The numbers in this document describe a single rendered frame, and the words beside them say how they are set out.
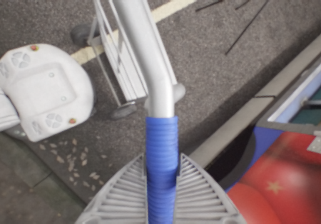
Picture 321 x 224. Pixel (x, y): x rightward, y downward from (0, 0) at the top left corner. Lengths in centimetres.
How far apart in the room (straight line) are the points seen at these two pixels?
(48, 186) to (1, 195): 31
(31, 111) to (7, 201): 78
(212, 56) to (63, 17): 151
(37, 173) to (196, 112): 156
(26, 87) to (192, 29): 155
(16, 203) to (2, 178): 22
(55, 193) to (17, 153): 44
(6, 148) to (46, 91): 59
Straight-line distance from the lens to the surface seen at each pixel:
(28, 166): 152
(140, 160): 17
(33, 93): 117
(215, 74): 180
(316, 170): 94
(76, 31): 126
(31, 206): 166
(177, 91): 22
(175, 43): 162
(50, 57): 109
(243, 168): 99
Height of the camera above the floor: 135
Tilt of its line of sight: 72 degrees down
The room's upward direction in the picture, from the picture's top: 100 degrees clockwise
